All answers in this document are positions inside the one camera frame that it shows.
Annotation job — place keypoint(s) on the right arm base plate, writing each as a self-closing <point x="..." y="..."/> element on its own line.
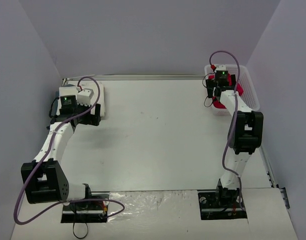
<point x="214" y="208"/>

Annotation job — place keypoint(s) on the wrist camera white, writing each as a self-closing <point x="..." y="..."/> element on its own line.
<point x="221" y="67"/>
<point x="84" y="97"/>

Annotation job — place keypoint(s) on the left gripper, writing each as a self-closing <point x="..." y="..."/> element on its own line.
<point x="93" y="116"/>

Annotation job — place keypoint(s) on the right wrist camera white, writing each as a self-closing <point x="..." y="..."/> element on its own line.
<point x="221" y="67"/>

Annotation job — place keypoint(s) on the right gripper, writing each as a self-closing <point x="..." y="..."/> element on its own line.
<point x="210" y="90"/>

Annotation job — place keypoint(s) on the white plastic basket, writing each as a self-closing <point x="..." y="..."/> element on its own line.
<point x="249" y="95"/>

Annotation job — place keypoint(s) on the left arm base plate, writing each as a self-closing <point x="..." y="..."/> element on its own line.
<point x="85" y="212"/>

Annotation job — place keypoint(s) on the folded white t-shirt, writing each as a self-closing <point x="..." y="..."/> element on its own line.
<point x="71" y="89"/>

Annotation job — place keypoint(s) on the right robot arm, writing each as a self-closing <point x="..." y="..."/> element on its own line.
<point x="244" y="135"/>

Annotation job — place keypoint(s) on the red t-shirt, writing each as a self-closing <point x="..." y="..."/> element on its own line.
<point x="220" y="102"/>

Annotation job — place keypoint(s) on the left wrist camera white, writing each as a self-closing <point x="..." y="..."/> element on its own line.
<point x="84" y="97"/>

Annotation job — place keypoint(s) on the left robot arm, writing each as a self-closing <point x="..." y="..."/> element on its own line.
<point x="43" y="178"/>

